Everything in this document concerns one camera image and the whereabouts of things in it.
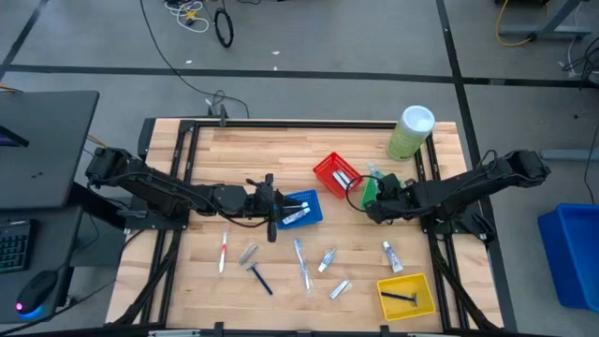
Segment green plastic basket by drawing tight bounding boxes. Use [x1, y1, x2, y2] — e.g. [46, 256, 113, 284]
[358, 170, 393, 211]

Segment black desk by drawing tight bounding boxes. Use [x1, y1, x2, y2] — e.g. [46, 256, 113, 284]
[0, 90, 100, 210]
[0, 205, 83, 329]

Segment large blue storage bin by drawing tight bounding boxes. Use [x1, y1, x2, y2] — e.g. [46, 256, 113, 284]
[537, 202, 599, 313]

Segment blue-handled razor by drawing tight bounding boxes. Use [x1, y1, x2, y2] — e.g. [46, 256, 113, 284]
[245, 261, 274, 297]

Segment red toothbrush in clear wrap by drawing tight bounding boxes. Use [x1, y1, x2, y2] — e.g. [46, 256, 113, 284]
[218, 223, 231, 274]

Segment yellow plastic basket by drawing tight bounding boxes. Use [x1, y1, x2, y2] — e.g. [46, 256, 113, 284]
[375, 272, 436, 322]

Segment white cable bundle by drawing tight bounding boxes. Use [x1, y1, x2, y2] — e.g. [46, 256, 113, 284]
[163, 0, 211, 35]

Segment red plastic basket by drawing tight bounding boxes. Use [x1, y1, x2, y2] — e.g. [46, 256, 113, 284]
[312, 151, 365, 199]

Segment black backlit keyboard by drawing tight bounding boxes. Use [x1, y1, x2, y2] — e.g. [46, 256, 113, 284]
[0, 219, 32, 274]

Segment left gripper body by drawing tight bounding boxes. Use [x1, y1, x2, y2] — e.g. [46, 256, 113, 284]
[255, 172, 285, 243]

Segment blue plastic basket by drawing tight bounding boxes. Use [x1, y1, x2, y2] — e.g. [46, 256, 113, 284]
[276, 188, 325, 231]

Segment teal toothbrush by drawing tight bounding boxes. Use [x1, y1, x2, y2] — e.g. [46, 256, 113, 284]
[366, 161, 386, 182]

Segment tangled black cables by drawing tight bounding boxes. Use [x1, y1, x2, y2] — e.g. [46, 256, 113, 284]
[561, 32, 599, 90]

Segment black looped gripper cable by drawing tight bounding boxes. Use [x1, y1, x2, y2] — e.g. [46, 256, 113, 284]
[344, 174, 389, 214]

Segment blue toothbrush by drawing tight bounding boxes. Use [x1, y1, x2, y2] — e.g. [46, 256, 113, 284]
[293, 239, 314, 297]

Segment coiled black cable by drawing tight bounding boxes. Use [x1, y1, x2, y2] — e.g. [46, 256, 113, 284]
[213, 7, 235, 50]

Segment black aluminium table frame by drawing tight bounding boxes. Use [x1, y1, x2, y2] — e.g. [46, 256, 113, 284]
[138, 117, 504, 337]

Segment black computer mouse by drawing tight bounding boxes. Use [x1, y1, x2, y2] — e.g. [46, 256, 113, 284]
[15, 270, 60, 315]

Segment long black floor cable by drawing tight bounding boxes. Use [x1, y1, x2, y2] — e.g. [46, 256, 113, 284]
[137, 0, 251, 119]

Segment black monitor with blue screen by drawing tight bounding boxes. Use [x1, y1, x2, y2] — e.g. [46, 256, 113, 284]
[0, 125, 30, 149]

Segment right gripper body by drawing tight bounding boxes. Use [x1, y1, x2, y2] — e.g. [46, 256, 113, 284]
[364, 173, 416, 226]

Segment grey table stand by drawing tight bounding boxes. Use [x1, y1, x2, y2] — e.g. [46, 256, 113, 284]
[498, 0, 593, 41]

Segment grey floor stand foot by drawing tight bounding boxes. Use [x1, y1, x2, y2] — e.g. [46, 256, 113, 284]
[538, 148, 599, 163]

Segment green wipes canister white lid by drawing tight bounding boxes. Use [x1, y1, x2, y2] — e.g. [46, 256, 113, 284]
[386, 105, 436, 163]

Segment black-handled razor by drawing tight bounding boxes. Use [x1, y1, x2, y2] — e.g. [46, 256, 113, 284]
[380, 290, 419, 308]

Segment yellow floor cable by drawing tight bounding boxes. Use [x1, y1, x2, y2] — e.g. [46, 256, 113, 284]
[494, 0, 537, 48]

